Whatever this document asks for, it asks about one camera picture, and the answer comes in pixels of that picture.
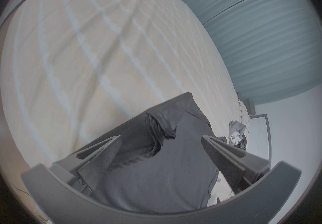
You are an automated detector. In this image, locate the white printed pillow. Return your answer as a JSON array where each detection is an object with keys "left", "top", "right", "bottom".
[{"left": 238, "top": 100, "right": 251, "bottom": 133}]

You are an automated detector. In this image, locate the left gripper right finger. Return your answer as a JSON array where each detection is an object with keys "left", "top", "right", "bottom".
[{"left": 201, "top": 134, "right": 271, "bottom": 193}]

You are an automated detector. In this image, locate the bed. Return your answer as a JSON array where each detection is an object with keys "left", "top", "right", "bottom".
[{"left": 0, "top": 0, "right": 272, "bottom": 208}]

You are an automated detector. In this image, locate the grey bedside table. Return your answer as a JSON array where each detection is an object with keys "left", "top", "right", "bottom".
[{"left": 236, "top": 92, "right": 256, "bottom": 118}]

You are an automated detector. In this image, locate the pile of clothes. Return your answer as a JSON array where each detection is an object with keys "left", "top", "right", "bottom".
[{"left": 219, "top": 120, "right": 248, "bottom": 152}]

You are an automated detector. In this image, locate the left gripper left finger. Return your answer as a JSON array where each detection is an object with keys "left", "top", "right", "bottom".
[{"left": 51, "top": 135, "right": 122, "bottom": 197}]

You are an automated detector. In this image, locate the black T-shirt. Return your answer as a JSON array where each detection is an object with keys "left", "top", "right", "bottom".
[{"left": 75, "top": 92, "right": 222, "bottom": 214}]

